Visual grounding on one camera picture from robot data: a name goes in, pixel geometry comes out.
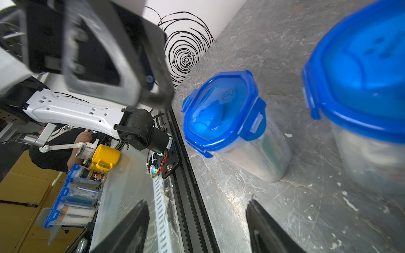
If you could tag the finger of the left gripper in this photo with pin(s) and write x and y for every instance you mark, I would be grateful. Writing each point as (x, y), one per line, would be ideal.
(141, 44)

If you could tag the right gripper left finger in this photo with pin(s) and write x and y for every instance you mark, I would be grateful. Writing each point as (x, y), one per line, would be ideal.
(130, 234)

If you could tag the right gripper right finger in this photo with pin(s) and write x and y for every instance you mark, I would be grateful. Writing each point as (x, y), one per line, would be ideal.
(266, 235)

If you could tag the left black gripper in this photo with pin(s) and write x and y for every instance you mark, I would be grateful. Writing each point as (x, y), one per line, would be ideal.
(89, 42)

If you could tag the blue-lid clear container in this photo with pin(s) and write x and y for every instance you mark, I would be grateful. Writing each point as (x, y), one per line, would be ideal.
(227, 118)
(355, 78)

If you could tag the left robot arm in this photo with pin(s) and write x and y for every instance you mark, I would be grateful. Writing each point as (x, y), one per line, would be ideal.
(45, 98)

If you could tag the blue-lid containers outside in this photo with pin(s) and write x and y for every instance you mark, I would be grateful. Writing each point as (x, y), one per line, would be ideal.
(75, 204)

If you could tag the yellow mug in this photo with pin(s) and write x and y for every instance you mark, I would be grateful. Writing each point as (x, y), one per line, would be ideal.
(104, 159)

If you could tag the person in black shirt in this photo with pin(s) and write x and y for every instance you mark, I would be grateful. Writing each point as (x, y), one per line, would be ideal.
(63, 160)

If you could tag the white slotted cable duct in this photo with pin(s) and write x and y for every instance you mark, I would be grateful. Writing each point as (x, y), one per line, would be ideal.
(161, 211)

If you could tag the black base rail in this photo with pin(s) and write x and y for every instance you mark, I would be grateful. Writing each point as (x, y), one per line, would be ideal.
(197, 235)

